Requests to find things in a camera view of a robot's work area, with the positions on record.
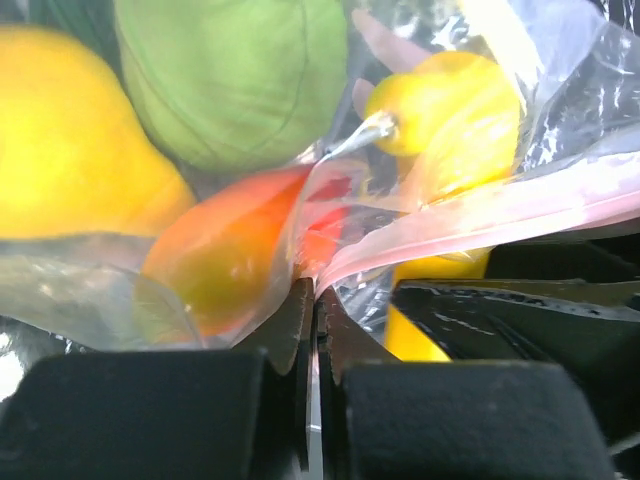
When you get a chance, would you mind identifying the yellow fake pear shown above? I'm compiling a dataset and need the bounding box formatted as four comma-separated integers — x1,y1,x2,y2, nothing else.
1,24,195,240

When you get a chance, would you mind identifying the orange fake mango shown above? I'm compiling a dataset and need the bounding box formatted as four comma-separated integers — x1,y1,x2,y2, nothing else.
142,167,346,346

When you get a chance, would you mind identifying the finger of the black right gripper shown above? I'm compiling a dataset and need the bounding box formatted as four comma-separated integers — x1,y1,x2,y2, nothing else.
391,280,639,440

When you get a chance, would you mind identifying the green fake leaf vegetable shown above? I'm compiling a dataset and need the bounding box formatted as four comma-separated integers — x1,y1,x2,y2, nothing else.
114,1,348,173

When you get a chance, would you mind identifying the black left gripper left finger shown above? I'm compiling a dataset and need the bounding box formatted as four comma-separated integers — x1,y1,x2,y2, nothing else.
1,279,314,479

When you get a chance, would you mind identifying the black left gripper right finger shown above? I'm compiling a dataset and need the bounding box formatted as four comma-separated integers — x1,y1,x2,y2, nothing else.
315,291,615,479

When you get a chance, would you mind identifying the clear zip top bag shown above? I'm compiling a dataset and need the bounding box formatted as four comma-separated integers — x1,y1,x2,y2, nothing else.
1,1,639,351

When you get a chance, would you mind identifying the yellow fake banana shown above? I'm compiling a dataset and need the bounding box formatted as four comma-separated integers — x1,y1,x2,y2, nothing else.
382,247,494,362

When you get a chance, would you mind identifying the yellow fake pepper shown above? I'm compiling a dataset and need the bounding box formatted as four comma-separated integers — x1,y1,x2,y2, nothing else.
363,49,524,201

